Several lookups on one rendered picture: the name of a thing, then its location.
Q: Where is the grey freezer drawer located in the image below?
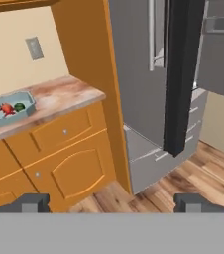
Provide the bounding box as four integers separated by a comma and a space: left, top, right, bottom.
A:
122, 88, 210, 195

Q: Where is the green avocado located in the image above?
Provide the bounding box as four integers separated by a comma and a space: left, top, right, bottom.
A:
14, 102, 26, 113

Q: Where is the grey fridge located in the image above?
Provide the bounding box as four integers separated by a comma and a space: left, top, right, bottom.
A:
108, 0, 224, 195

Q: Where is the grey wall socket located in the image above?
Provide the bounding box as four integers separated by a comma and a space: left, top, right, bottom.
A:
25, 36, 46, 61

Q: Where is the grey fridge door black edge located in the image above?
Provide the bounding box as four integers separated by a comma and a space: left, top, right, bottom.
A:
163, 0, 206, 159

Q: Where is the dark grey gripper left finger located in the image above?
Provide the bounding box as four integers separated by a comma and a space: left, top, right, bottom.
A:
0, 192, 51, 214

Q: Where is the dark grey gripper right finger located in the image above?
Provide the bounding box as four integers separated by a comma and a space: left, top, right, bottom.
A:
172, 192, 224, 214

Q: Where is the orange cupboard door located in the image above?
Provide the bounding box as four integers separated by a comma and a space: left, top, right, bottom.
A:
23, 128, 118, 213
0, 168, 40, 211

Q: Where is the orange wall cupboard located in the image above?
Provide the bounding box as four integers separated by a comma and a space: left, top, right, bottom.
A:
0, 0, 61, 15

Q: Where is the orange tall cupboard panel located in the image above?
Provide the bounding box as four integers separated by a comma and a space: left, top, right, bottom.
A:
50, 0, 134, 195

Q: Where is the silver fridge door handle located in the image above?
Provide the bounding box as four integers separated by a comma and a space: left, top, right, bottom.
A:
148, 0, 168, 72

